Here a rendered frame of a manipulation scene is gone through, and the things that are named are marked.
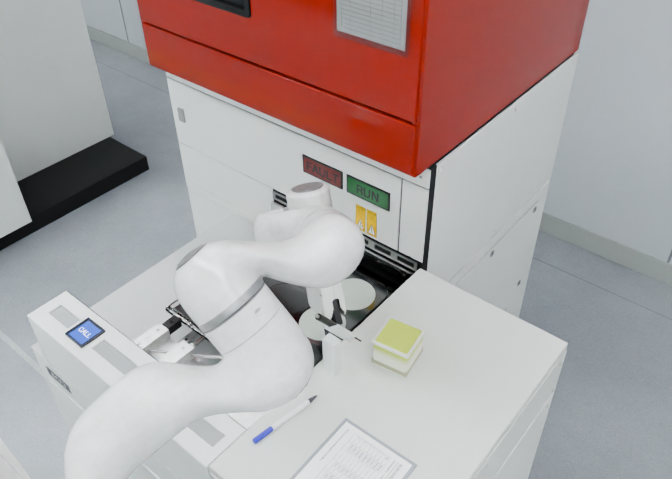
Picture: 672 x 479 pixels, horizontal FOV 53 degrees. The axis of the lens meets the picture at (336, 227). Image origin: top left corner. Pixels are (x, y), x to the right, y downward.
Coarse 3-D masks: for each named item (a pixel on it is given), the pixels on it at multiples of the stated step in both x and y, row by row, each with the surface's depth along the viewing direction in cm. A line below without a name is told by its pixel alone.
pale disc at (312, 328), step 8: (304, 312) 146; (312, 312) 146; (304, 320) 144; (312, 320) 144; (344, 320) 144; (304, 328) 142; (312, 328) 142; (320, 328) 142; (312, 336) 140; (320, 336) 140
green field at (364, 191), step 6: (348, 180) 148; (354, 180) 147; (348, 186) 149; (354, 186) 148; (360, 186) 146; (366, 186) 145; (354, 192) 149; (360, 192) 147; (366, 192) 146; (372, 192) 145; (378, 192) 144; (366, 198) 147; (372, 198) 146; (378, 198) 145; (384, 198) 143; (378, 204) 146; (384, 204) 144
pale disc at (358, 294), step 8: (344, 280) 154; (352, 280) 154; (360, 280) 154; (344, 288) 152; (352, 288) 152; (360, 288) 152; (368, 288) 151; (344, 296) 150; (352, 296) 150; (360, 296) 150; (368, 296) 149; (352, 304) 148; (360, 304) 148; (368, 304) 148
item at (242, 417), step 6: (168, 342) 142; (174, 342) 142; (162, 348) 141; (168, 348) 141; (150, 354) 140; (156, 354) 140; (162, 354) 140; (192, 360) 138; (198, 360) 138; (204, 366) 137; (228, 414) 128; (234, 414) 128; (240, 414) 128; (246, 414) 128; (252, 414) 128; (240, 420) 127; (246, 420) 127
